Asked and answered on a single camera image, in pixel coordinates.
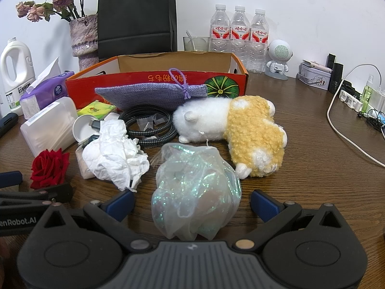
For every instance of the clear water bottle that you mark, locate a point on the clear water bottle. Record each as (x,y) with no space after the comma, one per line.
(258,39)
(219,33)
(240,36)

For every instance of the glass cup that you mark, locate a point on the glass cup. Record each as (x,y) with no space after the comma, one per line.
(197,44)

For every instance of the white round case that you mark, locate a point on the white round case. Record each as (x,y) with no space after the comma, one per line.
(82,128)

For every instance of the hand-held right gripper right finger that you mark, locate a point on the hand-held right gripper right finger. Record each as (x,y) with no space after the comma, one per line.
(264,206)

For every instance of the tall black box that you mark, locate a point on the tall black box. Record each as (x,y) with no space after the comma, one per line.
(336,78)

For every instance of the white and yellow plush toy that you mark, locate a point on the white and yellow plush toy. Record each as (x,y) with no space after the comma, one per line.
(255,132)

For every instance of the white robot speaker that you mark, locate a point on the white robot speaker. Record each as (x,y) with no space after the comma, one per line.
(278,54)

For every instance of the purple tissue pack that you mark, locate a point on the purple tissue pack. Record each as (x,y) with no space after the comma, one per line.
(51,91)

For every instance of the red rose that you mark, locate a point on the red rose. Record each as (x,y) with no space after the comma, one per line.
(49,167)

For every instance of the black desk gadget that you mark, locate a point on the black desk gadget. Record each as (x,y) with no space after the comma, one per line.
(350,88)

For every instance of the white detergent bottle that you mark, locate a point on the white detergent bottle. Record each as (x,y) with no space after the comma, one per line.
(21,69)

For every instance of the white printed tin box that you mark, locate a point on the white printed tin box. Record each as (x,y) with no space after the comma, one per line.
(312,79)

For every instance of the green spray bottle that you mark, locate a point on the green spray bottle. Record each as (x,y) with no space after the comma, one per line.
(367,96)

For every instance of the purple knitted pouch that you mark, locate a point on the purple knitted pouch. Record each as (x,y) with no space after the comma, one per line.
(135,96)

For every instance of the pink and white device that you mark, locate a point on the pink and white device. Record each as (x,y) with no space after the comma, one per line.
(315,65)

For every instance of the small clear plastic bag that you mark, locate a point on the small clear plastic bag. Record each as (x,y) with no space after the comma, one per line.
(150,123)

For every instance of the white tissue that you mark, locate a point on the white tissue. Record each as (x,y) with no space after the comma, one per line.
(111,156)

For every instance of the dark teal small packet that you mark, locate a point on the dark teal small packet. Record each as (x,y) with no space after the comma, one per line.
(88,141)

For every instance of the iridescent organza bag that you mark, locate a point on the iridescent organza bag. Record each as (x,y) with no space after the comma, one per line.
(192,192)

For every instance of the black paper bag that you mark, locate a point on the black paper bag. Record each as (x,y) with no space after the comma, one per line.
(135,21)

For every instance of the mottled purple vase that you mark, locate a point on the mottled purple vase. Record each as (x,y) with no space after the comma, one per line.
(84,42)

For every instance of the translucent plastic box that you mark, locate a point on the translucent plastic box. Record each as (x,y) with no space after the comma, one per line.
(45,129)

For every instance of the small black box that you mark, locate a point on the small black box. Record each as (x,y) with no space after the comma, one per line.
(331,60)

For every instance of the red cardboard box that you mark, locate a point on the red cardboard box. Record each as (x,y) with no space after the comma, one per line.
(87,87)

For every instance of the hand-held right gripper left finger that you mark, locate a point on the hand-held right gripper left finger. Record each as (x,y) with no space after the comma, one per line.
(120,206)

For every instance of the green tissue packet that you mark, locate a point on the green tissue packet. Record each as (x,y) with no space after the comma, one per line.
(96,107)

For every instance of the white power adapter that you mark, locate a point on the white power adapter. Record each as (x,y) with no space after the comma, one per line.
(379,99)

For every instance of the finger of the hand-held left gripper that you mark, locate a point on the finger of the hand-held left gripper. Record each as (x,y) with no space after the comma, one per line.
(57,192)
(10,179)

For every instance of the clear stirring stick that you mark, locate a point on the clear stirring stick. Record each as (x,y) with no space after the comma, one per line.
(190,37)

